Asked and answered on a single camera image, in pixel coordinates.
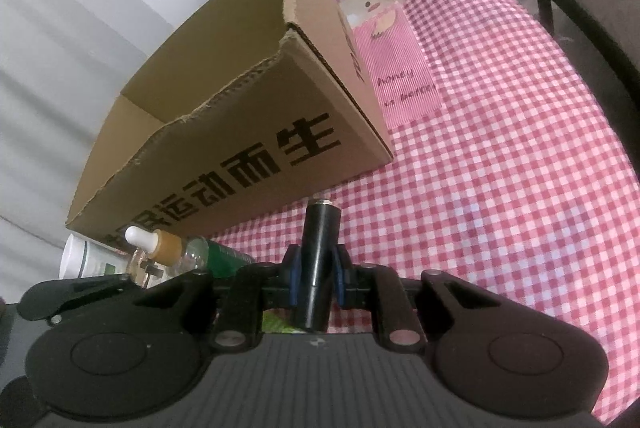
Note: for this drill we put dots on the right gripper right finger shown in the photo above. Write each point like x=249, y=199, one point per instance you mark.
x=342, y=268

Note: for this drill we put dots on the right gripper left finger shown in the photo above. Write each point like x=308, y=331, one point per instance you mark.
x=291, y=272

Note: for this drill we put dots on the black cylindrical tube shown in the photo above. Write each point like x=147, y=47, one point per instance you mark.
x=314, y=290

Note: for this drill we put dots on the dropper bottle with wooden collar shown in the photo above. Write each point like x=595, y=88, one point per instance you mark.
x=159, y=256

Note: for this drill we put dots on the green bottle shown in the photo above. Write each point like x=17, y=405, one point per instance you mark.
x=225, y=262

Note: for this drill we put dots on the brown cardboard box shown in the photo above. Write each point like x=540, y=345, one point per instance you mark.
x=248, y=106

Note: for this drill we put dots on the pink checkered tablecloth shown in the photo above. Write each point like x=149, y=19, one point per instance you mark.
x=515, y=195

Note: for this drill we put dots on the white green jar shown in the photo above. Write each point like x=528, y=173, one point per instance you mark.
x=82, y=258

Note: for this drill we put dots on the black chair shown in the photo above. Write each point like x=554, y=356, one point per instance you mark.
x=625, y=70

